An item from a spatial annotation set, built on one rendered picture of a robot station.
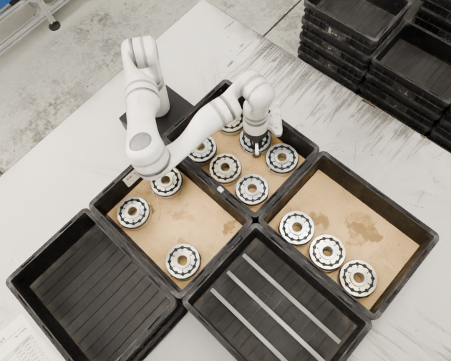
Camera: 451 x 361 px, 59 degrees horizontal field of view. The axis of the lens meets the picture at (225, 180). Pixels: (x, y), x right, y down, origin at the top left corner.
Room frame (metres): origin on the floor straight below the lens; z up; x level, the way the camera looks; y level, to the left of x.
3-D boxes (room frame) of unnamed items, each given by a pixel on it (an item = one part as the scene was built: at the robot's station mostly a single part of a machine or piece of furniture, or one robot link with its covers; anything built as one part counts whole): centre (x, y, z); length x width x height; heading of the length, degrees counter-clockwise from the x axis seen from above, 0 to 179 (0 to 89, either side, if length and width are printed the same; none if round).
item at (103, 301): (0.22, 0.42, 0.87); 0.40 x 0.30 x 0.11; 37
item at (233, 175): (0.54, -0.01, 0.86); 0.10 x 0.10 x 0.01
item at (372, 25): (1.36, -0.75, 0.37); 0.40 x 0.30 x 0.45; 38
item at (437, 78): (1.05, -1.00, 0.31); 0.40 x 0.30 x 0.34; 38
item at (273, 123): (0.59, -0.14, 1.02); 0.11 x 0.09 x 0.06; 82
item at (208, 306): (0.08, -0.06, 0.87); 0.40 x 0.30 x 0.11; 37
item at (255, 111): (0.58, -0.12, 1.12); 0.09 x 0.07 x 0.15; 24
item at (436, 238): (0.26, -0.30, 0.92); 0.40 x 0.30 x 0.02; 37
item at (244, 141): (0.62, -0.12, 0.86); 0.10 x 0.10 x 0.01
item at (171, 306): (0.22, 0.42, 0.92); 0.40 x 0.30 x 0.02; 37
